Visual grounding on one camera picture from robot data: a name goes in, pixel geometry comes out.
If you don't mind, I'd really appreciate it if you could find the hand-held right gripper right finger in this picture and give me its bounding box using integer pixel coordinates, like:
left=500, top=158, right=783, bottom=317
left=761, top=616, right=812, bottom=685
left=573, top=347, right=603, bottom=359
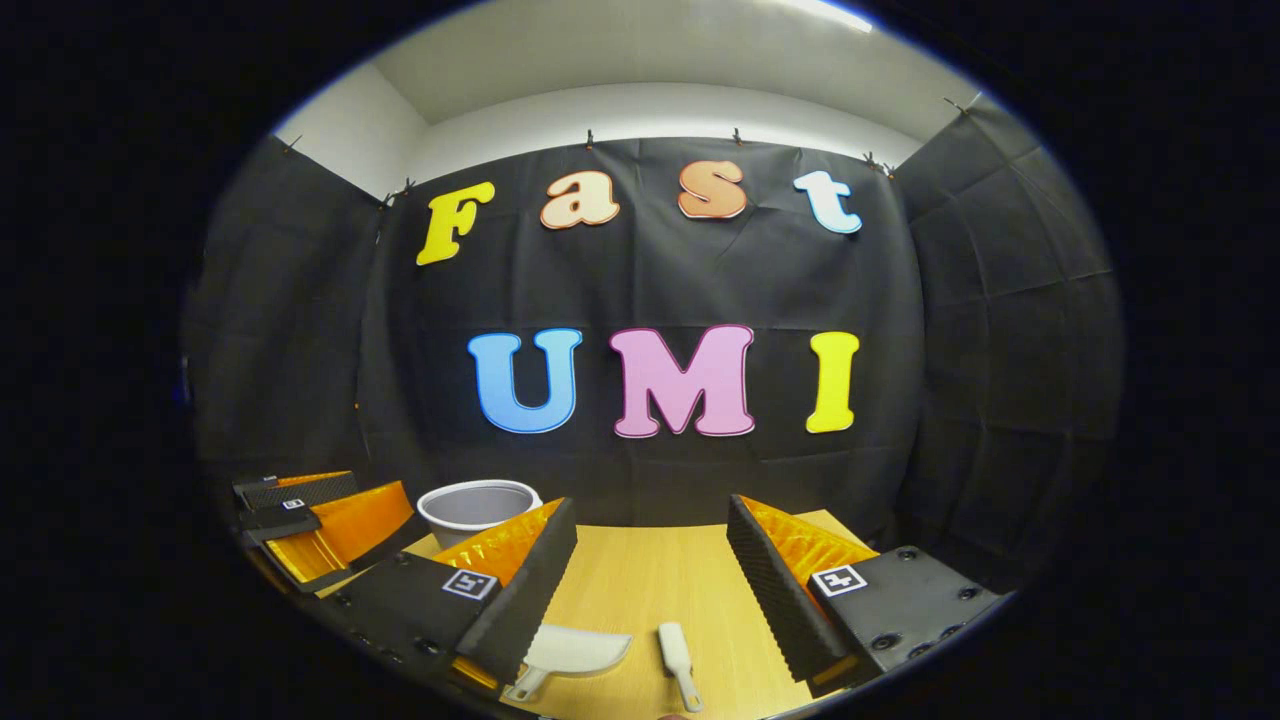
left=726, top=494, right=1006, bottom=699

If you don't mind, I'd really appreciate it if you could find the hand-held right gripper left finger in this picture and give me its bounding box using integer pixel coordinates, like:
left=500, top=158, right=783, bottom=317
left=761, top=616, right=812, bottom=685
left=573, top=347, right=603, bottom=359
left=325, top=497, right=579, bottom=696

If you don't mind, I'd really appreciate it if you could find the grey plastic dustpan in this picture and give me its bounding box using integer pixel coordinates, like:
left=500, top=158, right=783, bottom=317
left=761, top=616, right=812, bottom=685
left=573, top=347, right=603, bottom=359
left=503, top=625, right=634, bottom=703

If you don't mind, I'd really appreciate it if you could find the small grey broom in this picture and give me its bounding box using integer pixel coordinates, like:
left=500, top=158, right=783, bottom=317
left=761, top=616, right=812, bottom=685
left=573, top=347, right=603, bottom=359
left=657, top=622, right=704, bottom=713

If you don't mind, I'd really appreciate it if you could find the grey garbage bin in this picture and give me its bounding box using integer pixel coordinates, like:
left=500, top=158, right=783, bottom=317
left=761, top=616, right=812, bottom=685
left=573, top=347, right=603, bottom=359
left=417, top=479, right=544, bottom=549

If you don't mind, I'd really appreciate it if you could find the wooden desktop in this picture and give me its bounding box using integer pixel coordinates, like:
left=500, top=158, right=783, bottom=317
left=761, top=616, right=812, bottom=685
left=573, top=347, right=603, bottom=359
left=315, top=508, right=881, bottom=720

